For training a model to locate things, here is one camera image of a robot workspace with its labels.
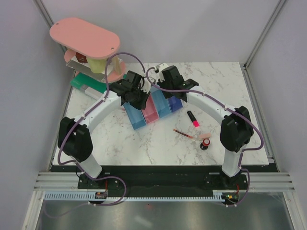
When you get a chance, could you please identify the light blue drawer bin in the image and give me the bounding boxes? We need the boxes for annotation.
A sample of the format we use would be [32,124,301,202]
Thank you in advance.
[123,103,146,130]

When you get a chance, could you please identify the pink drawer bin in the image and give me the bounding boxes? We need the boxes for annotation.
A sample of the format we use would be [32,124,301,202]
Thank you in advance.
[142,95,159,124]

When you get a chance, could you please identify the purple drawer bin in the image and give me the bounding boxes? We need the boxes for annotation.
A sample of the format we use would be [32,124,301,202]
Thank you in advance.
[168,96,183,113]

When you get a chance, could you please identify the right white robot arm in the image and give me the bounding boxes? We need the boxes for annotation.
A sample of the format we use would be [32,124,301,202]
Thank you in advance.
[155,63,254,189]

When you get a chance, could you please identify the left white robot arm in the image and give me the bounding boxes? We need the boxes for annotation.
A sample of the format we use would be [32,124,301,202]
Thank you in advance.
[58,71,151,188]

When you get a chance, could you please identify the white silver box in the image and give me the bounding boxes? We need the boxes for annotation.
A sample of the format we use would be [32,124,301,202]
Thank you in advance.
[66,57,125,83]

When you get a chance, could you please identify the cream yellow cylinder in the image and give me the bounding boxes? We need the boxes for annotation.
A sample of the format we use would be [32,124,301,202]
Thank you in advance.
[87,58,107,74]

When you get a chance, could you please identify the white eraser box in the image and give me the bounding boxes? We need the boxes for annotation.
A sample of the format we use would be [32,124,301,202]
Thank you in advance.
[84,87,103,100]

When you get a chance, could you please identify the pink cap black highlighter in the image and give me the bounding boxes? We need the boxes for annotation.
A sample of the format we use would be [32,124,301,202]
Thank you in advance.
[187,111,200,127]

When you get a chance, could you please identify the red pen right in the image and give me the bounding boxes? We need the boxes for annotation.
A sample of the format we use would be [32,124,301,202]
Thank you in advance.
[173,129,199,140]

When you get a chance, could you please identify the dark red card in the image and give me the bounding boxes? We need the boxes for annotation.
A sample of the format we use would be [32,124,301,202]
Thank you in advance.
[75,52,88,63]

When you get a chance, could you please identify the pink eraser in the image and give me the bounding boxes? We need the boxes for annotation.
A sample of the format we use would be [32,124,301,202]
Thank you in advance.
[198,133,211,139]

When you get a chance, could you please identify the red black round stamp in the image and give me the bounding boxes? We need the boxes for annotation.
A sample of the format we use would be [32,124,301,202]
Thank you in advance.
[200,138,211,150]

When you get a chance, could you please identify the pink tiered shelf stand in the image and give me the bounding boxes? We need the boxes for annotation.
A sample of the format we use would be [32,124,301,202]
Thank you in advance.
[49,17,124,75]

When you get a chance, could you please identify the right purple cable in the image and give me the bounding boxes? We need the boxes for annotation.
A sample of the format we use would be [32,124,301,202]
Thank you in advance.
[146,67,266,208]

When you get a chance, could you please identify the purple cable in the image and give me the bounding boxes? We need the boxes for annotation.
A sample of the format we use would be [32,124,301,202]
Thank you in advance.
[43,52,145,219]
[146,67,266,208]

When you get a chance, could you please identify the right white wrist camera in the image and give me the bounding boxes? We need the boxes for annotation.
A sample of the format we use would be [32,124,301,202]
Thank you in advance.
[154,63,169,73]

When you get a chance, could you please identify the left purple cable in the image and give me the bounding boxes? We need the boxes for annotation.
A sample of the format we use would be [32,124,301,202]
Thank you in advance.
[43,52,145,219]

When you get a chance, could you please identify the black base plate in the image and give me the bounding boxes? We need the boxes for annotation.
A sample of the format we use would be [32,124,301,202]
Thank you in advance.
[78,166,248,196]

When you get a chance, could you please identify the light blue cable duct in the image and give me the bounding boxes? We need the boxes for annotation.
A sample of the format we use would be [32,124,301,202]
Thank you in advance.
[44,190,228,202]

